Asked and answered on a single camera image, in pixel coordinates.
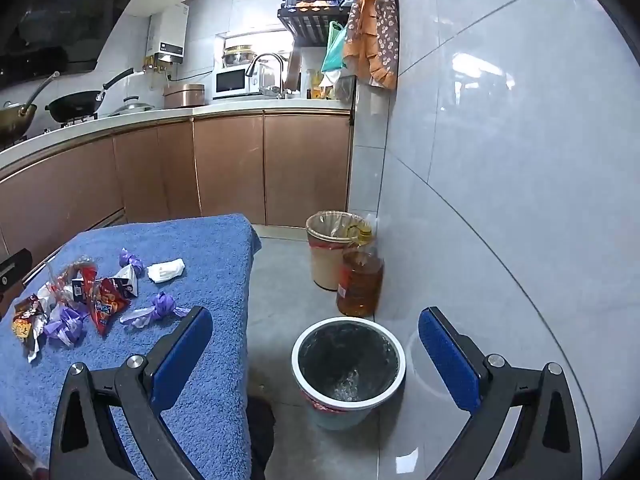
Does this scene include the red snack wrapper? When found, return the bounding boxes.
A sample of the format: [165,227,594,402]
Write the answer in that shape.
[70,264,138,336]

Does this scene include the black range hood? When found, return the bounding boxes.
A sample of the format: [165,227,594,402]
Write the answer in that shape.
[1,0,130,88]

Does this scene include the white microwave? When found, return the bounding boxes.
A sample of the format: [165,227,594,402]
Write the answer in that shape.
[212,65,260,99]

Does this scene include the white rimmed black trash bin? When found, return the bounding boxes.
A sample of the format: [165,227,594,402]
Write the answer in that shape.
[291,316,407,431]

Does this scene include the purple wrapper knot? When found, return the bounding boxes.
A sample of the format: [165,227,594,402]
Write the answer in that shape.
[119,292,191,330]
[43,304,88,347]
[119,248,144,278]

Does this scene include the orange floral apron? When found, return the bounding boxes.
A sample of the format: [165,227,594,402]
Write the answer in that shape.
[343,0,399,91]

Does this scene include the brown kitchen cabinets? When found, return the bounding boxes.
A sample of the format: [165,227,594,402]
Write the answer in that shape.
[0,112,353,271]

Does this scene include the white tissue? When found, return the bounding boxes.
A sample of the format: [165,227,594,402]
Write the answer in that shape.
[146,258,186,284]

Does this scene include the clear plastic red wrapper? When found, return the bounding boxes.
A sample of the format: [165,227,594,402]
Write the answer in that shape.
[46,257,98,307]

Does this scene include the teal plastic bag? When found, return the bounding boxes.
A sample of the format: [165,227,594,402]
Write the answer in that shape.
[321,21,347,73]

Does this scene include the white water heater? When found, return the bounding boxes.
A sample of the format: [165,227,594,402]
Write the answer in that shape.
[145,3,189,64]

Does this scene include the large cooking oil bottle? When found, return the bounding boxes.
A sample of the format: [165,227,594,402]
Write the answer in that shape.
[336,223,384,318]

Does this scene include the blue towel table cover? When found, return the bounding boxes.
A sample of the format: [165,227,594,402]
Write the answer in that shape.
[0,212,263,480]

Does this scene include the beige lined trash bin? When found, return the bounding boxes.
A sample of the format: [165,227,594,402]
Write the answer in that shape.
[306,210,367,292]

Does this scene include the white countertop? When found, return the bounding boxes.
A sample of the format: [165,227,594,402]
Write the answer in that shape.
[1,98,352,179]

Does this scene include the glass pot lid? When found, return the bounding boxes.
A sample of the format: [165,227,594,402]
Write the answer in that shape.
[110,96,155,117]

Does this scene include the brass pan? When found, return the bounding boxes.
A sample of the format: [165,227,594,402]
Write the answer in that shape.
[0,70,61,143]

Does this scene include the brown rice cooker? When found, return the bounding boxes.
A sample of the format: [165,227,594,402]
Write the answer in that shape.
[163,82,206,110]

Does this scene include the chrome sink faucet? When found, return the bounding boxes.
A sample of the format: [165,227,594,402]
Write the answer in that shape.
[245,53,285,99]

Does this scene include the dark snack packet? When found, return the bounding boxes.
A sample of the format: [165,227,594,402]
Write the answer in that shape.
[11,295,50,363]

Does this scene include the black wok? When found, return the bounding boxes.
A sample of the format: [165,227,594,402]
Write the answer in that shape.
[44,67,134,124]

